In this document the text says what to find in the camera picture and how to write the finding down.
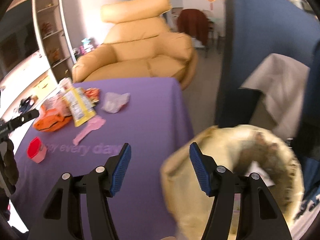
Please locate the blue backpack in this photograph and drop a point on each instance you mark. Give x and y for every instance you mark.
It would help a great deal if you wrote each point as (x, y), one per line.
(306, 143)

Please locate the white yellow toy stand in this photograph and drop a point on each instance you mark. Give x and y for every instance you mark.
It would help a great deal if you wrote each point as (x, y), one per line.
(65, 84)

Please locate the blue cloth covered cabinet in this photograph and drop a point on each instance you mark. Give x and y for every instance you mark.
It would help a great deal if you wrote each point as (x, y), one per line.
(254, 30)

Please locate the red cap pink container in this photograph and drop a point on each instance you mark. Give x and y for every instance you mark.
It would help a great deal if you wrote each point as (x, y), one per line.
(36, 150)

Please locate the clear crumpled plastic wrapper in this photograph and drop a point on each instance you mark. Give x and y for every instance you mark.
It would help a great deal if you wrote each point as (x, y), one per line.
(114, 102)

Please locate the white cloth on furniture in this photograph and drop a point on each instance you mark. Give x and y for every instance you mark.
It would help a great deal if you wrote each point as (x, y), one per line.
(281, 81)

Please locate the dark red draped chair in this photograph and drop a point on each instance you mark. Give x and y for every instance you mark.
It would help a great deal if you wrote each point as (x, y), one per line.
(194, 23)

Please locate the red paper trash bucket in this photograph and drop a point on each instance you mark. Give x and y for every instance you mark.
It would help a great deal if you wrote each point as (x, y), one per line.
(233, 183)

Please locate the yellow white snack wrapper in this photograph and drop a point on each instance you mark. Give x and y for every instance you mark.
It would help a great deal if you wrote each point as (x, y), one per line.
(79, 105)

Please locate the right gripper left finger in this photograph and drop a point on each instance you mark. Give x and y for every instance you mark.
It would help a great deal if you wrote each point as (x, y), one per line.
(60, 215)

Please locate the colourful toy boxes pile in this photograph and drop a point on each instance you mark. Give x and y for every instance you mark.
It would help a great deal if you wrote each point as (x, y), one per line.
(88, 45)

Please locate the purple tablecloth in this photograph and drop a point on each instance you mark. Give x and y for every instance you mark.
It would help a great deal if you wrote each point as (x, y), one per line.
(155, 123)

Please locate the red small snack packet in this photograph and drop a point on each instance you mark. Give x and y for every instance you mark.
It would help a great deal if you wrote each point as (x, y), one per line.
(93, 94)

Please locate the pink plastic panda packaging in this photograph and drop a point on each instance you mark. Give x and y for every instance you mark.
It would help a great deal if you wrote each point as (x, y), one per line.
(93, 124)

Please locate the yellow leather armchair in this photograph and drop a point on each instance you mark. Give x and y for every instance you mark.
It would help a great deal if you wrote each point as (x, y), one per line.
(139, 44)

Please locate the wooden wall shelf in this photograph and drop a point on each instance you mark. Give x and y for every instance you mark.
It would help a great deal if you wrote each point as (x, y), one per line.
(53, 37)

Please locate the orange snack bag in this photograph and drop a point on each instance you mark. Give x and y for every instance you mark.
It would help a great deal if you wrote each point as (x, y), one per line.
(52, 119)

